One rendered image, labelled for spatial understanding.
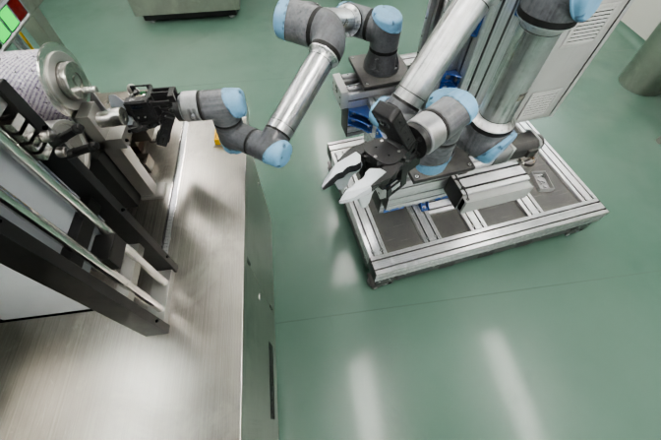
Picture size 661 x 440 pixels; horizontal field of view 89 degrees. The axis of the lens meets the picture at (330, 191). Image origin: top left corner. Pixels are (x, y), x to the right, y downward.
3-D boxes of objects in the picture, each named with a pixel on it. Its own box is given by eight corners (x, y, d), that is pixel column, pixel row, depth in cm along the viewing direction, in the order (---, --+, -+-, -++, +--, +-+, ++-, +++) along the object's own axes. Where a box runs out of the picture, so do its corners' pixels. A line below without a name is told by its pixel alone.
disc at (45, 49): (79, 133, 70) (26, 71, 58) (76, 133, 70) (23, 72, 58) (97, 88, 79) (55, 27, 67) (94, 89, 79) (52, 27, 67)
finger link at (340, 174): (326, 206, 59) (368, 183, 62) (322, 183, 55) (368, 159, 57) (317, 195, 61) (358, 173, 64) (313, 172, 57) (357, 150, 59)
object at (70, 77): (75, 55, 69) (93, 89, 74) (65, 55, 69) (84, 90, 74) (58, 70, 63) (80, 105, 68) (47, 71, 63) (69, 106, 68)
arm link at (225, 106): (248, 126, 87) (240, 99, 80) (205, 130, 86) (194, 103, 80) (248, 105, 92) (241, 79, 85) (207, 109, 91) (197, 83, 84)
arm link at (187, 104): (206, 107, 90) (203, 128, 86) (188, 108, 90) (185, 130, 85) (197, 84, 84) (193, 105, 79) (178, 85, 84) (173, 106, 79)
